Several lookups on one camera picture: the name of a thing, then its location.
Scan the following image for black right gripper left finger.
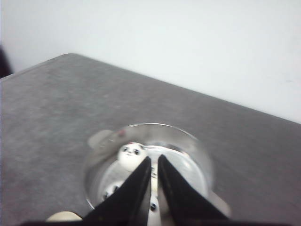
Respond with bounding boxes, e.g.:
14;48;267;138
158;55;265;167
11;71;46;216
83;157;151;221

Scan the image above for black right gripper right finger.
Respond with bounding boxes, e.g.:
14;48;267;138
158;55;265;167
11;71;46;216
158;155;230;221

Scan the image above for stainless steel pot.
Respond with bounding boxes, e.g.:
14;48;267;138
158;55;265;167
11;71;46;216
83;123;231;217

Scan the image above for beige rectangular tray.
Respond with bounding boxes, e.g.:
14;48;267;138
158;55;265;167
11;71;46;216
46;211;82;222

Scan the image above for white panda bun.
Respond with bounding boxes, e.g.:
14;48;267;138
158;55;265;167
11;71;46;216
147;163;162;226
101;180;124;201
117;142;147;172

